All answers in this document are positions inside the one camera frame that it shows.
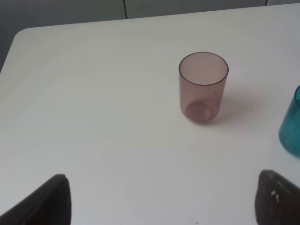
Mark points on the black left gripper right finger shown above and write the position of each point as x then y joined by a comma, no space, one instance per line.
277,200

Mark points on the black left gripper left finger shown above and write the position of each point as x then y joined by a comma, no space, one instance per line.
50,204

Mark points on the teal translucent plastic cup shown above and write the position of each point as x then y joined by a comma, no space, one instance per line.
289,132

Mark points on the pink translucent plastic cup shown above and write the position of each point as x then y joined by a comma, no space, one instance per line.
202,79

